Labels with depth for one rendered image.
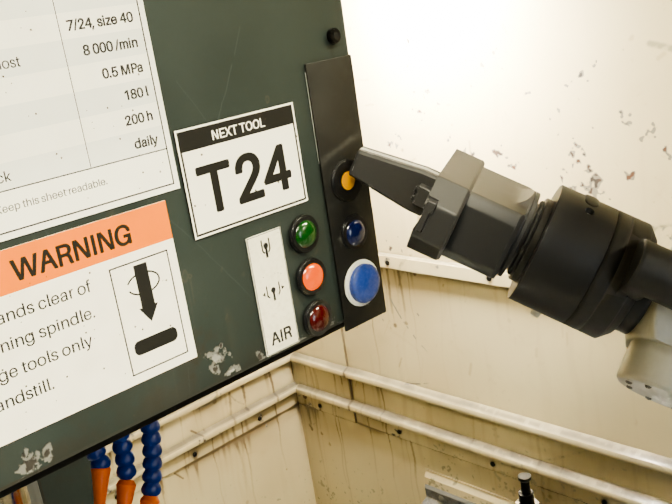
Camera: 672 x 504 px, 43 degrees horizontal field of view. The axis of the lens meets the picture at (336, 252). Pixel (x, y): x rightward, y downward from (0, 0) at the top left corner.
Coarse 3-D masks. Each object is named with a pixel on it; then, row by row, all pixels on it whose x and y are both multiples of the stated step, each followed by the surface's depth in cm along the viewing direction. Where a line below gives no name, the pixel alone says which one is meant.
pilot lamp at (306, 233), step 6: (306, 222) 61; (300, 228) 60; (306, 228) 60; (312, 228) 61; (300, 234) 60; (306, 234) 61; (312, 234) 61; (300, 240) 60; (306, 240) 61; (312, 240) 61; (306, 246) 61
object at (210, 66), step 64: (192, 0) 53; (256, 0) 56; (320, 0) 60; (192, 64) 53; (256, 64) 57; (320, 192) 62; (192, 256) 55; (320, 256) 63; (192, 320) 55; (256, 320) 59; (192, 384) 56; (0, 448) 48; (64, 448) 50
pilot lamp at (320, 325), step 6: (318, 306) 62; (324, 306) 63; (312, 312) 62; (318, 312) 62; (324, 312) 63; (312, 318) 62; (318, 318) 62; (324, 318) 63; (312, 324) 62; (318, 324) 62; (324, 324) 63; (318, 330) 63
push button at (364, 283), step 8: (360, 264) 65; (368, 264) 65; (352, 272) 65; (360, 272) 64; (368, 272) 65; (376, 272) 66; (352, 280) 64; (360, 280) 64; (368, 280) 65; (376, 280) 66; (352, 288) 64; (360, 288) 65; (368, 288) 65; (376, 288) 66; (352, 296) 65; (360, 296) 65; (368, 296) 65
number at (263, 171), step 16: (256, 144) 57; (272, 144) 58; (288, 144) 59; (240, 160) 57; (256, 160) 58; (272, 160) 58; (288, 160) 59; (240, 176) 57; (256, 176) 58; (272, 176) 59; (288, 176) 60; (240, 192) 57; (256, 192) 58; (272, 192) 59; (288, 192) 60; (240, 208) 57
